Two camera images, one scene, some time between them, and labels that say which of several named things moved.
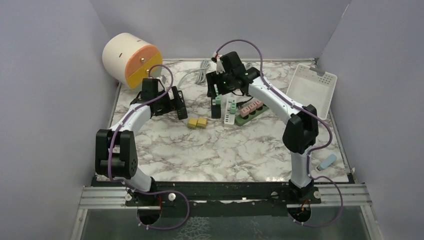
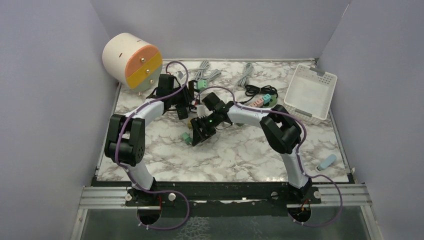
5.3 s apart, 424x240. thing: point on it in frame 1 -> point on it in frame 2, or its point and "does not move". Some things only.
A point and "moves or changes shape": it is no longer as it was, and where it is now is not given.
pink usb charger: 245,111 moves or changes shape
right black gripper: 212,79 -> 197,135
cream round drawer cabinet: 128,59 does not move
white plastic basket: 306,88 does not move
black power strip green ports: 182,109 does not move
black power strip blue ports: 215,109 moves or changes shape
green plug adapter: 218,97 moves or changes shape
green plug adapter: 233,108 moves or changes shape
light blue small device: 328,161 does not move
